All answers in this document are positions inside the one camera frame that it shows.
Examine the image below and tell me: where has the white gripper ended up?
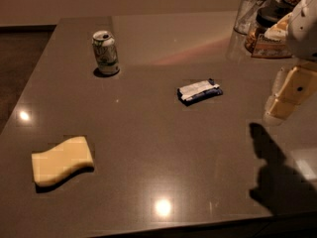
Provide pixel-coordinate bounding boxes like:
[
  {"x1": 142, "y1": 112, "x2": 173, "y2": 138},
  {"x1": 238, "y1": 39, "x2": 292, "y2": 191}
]
[{"x1": 264, "y1": 60, "x2": 317, "y2": 126}]

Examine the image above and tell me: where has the yellow sponge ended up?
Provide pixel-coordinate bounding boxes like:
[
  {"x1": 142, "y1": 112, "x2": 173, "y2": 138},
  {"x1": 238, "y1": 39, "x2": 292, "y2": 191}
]
[{"x1": 32, "y1": 136, "x2": 94, "y2": 187}]

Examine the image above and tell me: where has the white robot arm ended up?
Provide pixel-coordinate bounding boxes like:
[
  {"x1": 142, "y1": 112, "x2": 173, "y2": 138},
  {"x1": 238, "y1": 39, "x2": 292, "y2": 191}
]
[{"x1": 264, "y1": 0, "x2": 317, "y2": 126}]

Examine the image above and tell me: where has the green 7up can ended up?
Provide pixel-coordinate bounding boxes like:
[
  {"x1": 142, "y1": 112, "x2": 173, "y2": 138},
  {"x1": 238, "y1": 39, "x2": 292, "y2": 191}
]
[{"x1": 92, "y1": 31, "x2": 120, "y2": 75}]

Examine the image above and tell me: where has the labelled snack box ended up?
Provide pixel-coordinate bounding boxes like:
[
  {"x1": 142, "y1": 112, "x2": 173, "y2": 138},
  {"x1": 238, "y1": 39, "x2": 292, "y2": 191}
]
[{"x1": 252, "y1": 34, "x2": 292, "y2": 59}]

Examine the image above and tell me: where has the blue white snack packet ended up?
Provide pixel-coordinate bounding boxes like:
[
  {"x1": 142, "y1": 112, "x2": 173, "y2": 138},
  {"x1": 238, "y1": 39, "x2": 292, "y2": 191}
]
[{"x1": 177, "y1": 78, "x2": 223, "y2": 104}]

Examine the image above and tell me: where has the black lidded snack jar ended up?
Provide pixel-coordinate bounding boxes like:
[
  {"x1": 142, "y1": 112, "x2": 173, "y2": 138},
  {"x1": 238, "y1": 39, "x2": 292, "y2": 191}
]
[{"x1": 245, "y1": 6, "x2": 285, "y2": 54}]

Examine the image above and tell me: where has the clear glass cup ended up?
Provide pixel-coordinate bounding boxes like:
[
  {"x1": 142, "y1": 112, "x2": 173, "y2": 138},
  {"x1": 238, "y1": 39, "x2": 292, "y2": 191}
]
[{"x1": 234, "y1": 0, "x2": 270, "y2": 35}]

